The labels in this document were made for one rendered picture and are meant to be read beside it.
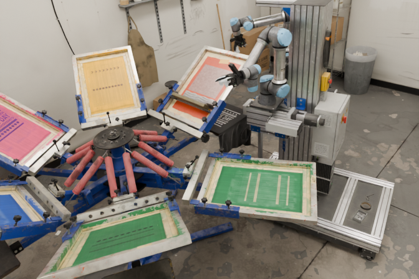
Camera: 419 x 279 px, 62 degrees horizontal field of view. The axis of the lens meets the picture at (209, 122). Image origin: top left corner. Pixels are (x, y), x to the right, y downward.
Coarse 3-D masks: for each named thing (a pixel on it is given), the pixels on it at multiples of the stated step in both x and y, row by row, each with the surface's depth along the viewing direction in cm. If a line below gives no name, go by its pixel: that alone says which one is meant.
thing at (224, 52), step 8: (208, 48) 330; (216, 48) 325; (200, 56) 330; (232, 56) 313; (240, 56) 306; (248, 56) 301; (192, 64) 329; (184, 80) 324; (232, 88) 291; (224, 96) 290; (168, 104) 319; (168, 112) 310; (184, 120) 296
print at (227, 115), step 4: (224, 108) 349; (224, 112) 342; (228, 112) 342; (232, 112) 341; (236, 112) 340; (220, 116) 336; (224, 116) 335; (228, 116) 334; (232, 116) 334; (216, 120) 330; (220, 120) 330; (224, 120) 329; (228, 120) 328; (216, 124) 324; (220, 124) 324; (224, 124) 323
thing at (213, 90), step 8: (224, 64) 314; (216, 72) 314; (224, 72) 309; (232, 72) 305; (208, 88) 308; (216, 88) 303; (224, 88) 299; (208, 96) 303; (216, 96) 299; (192, 112) 302; (200, 112) 298
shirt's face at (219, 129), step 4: (228, 104) 356; (228, 108) 348; (232, 108) 348; (236, 108) 347; (240, 108) 346; (240, 112) 340; (236, 116) 333; (240, 116) 333; (244, 116) 332; (232, 120) 328; (236, 120) 327; (228, 124) 323; (232, 124) 322; (212, 128) 319; (216, 128) 318; (220, 128) 317; (224, 128) 317; (216, 132) 313; (220, 132) 312
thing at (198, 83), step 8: (208, 64) 324; (216, 64) 319; (200, 72) 323; (208, 72) 318; (192, 80) 322; (200, 80) 318; (208, 80) 313; (192, 88) 317; (200, 88) 312; (176, 104) 316; (184, 104) 311; (184, 112) 306
